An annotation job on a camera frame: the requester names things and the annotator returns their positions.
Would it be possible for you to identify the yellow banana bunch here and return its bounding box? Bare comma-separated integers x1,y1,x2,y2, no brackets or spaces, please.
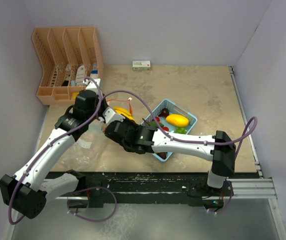
114,107,136,122

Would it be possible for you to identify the clear orange-zipper bag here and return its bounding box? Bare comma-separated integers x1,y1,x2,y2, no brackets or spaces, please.
65,98,136,173

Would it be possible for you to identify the yellow mango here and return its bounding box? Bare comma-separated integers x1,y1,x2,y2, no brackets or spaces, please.
166,114,190,128

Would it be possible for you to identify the light blue plastic basket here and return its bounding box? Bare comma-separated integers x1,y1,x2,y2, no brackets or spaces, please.
141,98,198,163

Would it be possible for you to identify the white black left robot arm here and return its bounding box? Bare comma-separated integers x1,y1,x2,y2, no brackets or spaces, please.
0,90,108,225

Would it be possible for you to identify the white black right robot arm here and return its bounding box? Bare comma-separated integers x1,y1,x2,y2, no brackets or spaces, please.
104,120,236,196

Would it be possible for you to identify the yellow grey eraser block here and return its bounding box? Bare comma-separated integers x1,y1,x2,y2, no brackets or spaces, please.
72,92,79,99

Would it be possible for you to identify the white striped card pack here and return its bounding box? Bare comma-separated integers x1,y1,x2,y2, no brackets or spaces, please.
75,65,85,86

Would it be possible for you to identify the black grey scraper tool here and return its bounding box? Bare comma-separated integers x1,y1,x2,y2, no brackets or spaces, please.
61,64,71,87

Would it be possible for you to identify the white blue boxed item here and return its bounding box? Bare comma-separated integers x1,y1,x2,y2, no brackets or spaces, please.
90,62,99,79

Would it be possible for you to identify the dark purple plum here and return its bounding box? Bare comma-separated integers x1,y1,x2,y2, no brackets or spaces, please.
157,152,167,160

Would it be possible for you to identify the green grape bunch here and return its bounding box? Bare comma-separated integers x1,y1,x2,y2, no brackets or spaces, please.
174,127,187,135

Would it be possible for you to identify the peach desk organizer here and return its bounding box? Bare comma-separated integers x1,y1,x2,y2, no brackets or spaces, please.
32,26,104,106

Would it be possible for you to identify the green white small box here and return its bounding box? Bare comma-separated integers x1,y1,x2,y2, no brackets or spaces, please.
132,60,151,71

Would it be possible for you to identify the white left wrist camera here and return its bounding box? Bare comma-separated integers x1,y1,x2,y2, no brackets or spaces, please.
83,78,101,94

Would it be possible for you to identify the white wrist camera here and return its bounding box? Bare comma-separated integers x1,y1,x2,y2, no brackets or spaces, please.
102,107,125,125
83,78,101,94

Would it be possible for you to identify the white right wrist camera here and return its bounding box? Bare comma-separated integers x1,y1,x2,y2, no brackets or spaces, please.
102,107,125,125

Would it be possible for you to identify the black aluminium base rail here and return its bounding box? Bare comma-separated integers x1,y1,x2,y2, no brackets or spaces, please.
44,172,277,211

